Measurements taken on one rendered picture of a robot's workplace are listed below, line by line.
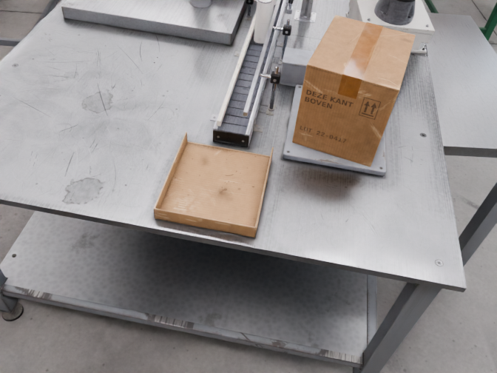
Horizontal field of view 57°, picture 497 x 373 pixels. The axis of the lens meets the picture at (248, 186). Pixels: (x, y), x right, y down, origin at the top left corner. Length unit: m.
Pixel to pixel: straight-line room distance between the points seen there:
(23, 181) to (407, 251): 1.02
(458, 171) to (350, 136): 1.60
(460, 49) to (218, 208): 1.30
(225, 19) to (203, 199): 0.89
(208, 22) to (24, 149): 0.85
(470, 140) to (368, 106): 0.50
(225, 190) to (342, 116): 0.37
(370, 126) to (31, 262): 1.34
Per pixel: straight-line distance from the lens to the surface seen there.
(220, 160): 1.33
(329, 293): 1.83
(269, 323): 1.73
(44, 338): 2.04
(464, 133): 1.67
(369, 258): 1.19
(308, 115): 1.31
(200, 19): 1.90
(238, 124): 1.38
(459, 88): 1.88
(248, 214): 1.20
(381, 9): 1.93
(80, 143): 1.43
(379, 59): 1.31
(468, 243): 2.09
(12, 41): 3.28
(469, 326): 2.24
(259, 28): 1.73
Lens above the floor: 1.76
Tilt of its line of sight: 47 degrees down
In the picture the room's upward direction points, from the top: 6 degrees clockwise
